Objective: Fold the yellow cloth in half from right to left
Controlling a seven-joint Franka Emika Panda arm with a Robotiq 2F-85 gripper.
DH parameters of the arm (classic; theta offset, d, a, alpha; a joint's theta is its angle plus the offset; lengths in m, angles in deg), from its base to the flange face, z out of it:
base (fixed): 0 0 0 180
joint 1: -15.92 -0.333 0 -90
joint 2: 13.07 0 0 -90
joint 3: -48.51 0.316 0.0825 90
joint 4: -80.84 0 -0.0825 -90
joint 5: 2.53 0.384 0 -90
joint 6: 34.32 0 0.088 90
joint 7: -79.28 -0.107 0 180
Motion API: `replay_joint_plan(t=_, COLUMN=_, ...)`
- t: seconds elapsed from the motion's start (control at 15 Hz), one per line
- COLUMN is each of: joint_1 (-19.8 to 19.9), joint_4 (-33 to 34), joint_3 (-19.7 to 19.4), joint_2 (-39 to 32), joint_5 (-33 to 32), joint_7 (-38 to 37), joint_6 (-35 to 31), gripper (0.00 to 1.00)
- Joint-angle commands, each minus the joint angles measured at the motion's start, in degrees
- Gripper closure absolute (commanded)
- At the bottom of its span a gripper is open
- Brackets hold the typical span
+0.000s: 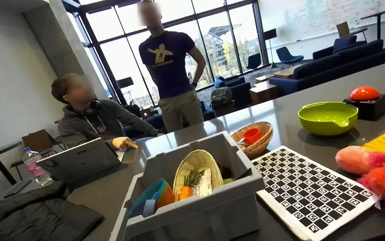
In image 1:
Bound cream oval bowl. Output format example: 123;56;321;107
173;149;224;201

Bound standing person purple shirt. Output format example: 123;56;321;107
135;0;206;131

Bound red cup in basket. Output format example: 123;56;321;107
241;127;262;146

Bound orange fruit in crate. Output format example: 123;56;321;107
177;186;194;200

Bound woven wicker basket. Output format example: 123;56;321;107
232;122;273;159

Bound teal orange cups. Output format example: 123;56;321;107
129;178;175;217

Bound grey plastic crate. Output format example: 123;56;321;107
110;131;265;241

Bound grey laptop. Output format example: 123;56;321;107
38;138;123;186

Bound seated person grey hoodie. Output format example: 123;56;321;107
51;74;159;150

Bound blue armchair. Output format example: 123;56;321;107
277;47;304;64

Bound green bowl with spout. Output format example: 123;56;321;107
297;102;359;137

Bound black white checkerboard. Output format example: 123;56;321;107
252;146;379;241

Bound cardboard box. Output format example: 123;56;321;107
23;130;55;153

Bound plastic water bottle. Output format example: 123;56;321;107
23;147;54;186

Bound pink plush toy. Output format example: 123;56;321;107
335;146;385;176

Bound dark grey jacket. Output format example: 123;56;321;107
0;181;105;241

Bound red button on black box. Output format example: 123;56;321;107
345;86;385;121

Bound dark blue sofa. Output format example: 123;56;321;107
269;40;385;97

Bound dark side table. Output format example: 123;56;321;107
0;141;22;185

